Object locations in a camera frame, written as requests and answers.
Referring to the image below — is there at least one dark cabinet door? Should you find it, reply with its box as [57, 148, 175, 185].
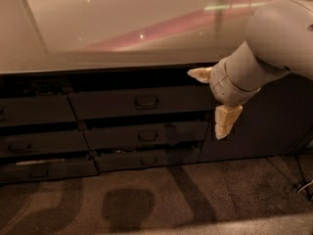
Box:
[200, 74, 313, 162]

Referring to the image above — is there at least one black stand with cable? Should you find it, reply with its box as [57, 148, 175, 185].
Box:
[282, 127, 313, 202]

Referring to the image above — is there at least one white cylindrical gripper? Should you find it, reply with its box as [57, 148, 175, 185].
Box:
[187, 59, 260, 140]

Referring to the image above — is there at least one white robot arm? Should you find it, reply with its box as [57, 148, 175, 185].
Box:
[188, 0, 313, 139]

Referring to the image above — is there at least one dark drawer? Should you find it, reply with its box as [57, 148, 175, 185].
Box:
[84, 120, 208, 150]
[0, 131, 88, 158]
[0, 158, 98, 184]
[95, 146, 201, 172]
[68, 85, 213, 119]
[0, 95, 75, 127]

